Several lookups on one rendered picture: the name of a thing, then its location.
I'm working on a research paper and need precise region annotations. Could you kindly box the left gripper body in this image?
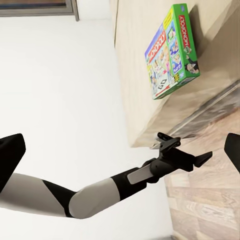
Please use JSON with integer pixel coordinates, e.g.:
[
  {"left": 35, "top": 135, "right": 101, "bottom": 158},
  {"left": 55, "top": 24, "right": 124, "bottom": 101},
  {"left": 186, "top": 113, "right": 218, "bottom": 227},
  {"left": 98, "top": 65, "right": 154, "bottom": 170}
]
[{"left": 155, "top": 147, "right": 194, "bottom": 174}]

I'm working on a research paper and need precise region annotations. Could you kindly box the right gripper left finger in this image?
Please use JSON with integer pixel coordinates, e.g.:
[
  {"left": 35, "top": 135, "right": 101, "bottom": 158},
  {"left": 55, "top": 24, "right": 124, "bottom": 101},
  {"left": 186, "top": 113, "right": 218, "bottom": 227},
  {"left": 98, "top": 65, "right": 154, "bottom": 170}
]
[{"left": 0, "top": 133, "right": 26, "bottom": 192}]

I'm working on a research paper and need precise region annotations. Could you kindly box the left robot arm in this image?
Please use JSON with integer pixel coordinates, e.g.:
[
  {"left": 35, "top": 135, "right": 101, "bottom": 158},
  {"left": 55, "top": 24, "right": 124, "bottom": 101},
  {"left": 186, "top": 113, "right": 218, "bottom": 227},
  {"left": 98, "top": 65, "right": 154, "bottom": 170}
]
[{"left": 0, "top": 131, "right": 213, "bottom": 220}]

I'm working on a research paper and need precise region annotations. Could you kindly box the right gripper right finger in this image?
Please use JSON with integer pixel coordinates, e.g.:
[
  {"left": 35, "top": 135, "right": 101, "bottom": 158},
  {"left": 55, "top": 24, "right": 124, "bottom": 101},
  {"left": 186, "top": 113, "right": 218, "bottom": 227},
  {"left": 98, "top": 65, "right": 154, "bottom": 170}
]
[{"left": 224, "top": 132, "right": 240, "bottom": 173}]

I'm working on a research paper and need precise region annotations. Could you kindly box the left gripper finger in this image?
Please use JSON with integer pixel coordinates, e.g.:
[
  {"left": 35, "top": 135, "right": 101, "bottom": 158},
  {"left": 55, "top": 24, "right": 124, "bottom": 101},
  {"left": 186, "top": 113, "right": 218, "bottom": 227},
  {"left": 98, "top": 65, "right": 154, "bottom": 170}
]
[
  {"left": 177, "top": 150, "right": 213, "bottom": 168},
  {"left": 159, "top": 137, "right": 181, "bottom": 163}
]

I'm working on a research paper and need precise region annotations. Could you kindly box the board game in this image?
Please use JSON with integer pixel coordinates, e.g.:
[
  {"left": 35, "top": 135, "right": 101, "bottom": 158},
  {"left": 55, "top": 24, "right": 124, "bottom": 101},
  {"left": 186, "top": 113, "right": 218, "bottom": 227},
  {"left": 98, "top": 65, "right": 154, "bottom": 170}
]
[{"left": 145, "top": 3, "right": 200, "bottom": 100}]

